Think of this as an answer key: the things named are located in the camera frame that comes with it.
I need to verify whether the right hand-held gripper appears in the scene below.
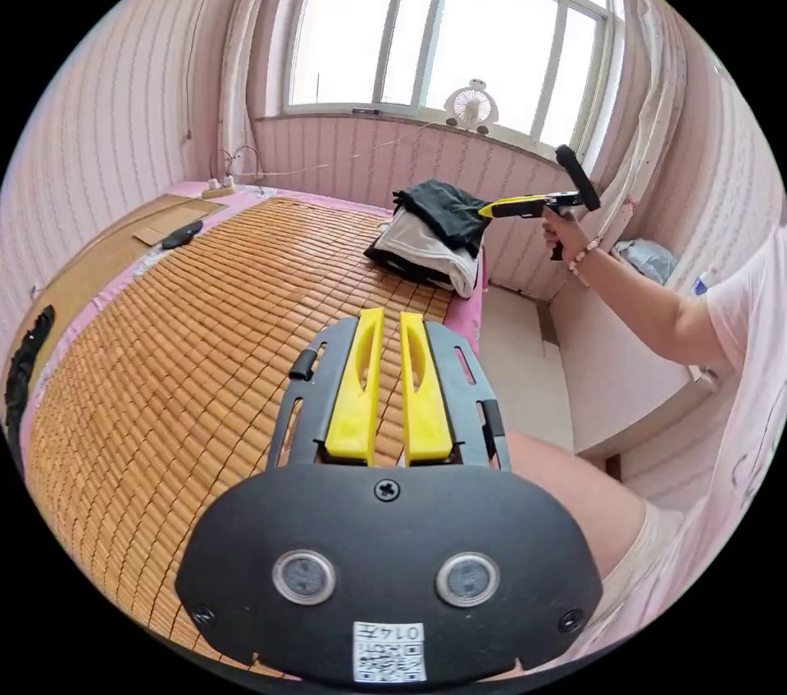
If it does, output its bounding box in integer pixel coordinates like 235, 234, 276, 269
477, 190, 586, 263

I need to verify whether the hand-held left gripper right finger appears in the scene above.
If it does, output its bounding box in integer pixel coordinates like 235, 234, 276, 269
399, 311, 458, 467

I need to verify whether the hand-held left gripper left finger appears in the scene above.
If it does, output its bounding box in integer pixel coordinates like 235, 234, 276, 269
324, 307, 386, 467

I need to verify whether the person's right hand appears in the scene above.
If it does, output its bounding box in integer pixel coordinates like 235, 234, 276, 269
540, 208, 602, 270

